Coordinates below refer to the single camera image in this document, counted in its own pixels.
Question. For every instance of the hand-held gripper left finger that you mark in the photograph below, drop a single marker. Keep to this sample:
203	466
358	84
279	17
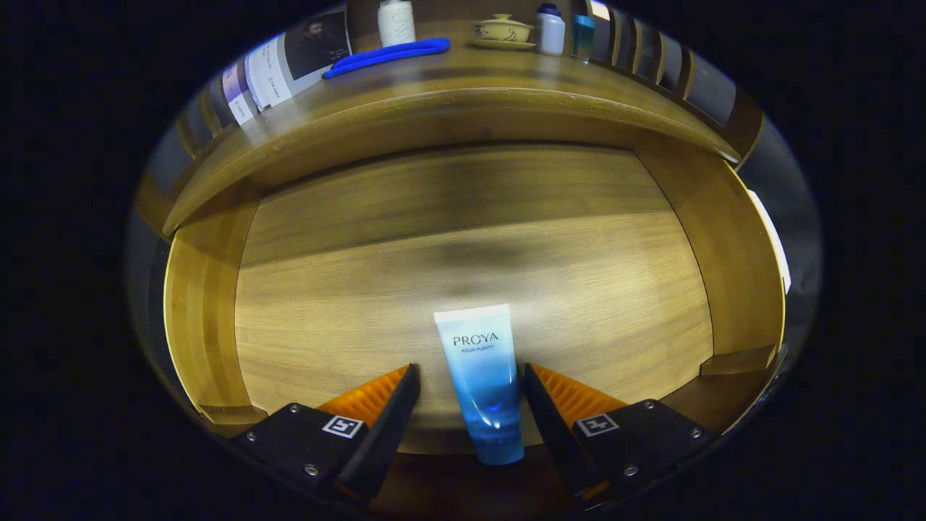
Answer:
376	441

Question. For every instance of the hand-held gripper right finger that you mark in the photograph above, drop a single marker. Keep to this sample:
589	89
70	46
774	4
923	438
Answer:
561	441

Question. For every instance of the blue cosmetic tube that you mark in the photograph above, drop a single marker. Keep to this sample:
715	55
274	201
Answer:
481	376

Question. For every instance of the wooden drawer with black knob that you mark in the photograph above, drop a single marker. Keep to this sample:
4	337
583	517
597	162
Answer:
362	289

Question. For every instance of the wooden countertop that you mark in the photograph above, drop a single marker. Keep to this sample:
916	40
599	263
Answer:
434	94

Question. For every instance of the wooden cabinet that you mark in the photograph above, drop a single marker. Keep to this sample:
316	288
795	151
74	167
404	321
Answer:
745	123

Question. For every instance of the purple book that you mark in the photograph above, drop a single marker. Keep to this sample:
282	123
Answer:
237	90

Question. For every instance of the folded blue cloth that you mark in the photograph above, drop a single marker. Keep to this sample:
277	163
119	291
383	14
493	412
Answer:
391	56

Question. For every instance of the thick white portrait book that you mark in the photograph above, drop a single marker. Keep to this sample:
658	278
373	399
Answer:
311	51

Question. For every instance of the yellow saucer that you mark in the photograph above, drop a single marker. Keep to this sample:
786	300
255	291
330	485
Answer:
503	45

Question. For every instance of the slim teal bottle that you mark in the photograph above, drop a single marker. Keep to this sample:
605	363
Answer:
583	36

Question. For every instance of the white bottle with blue cap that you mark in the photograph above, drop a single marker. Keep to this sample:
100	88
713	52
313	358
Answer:
550	32

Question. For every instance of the yellow lidded tea bowl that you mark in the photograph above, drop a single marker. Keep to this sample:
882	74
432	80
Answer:
503	29

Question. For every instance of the white pump bottle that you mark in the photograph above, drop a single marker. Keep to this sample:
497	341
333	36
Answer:
396	25

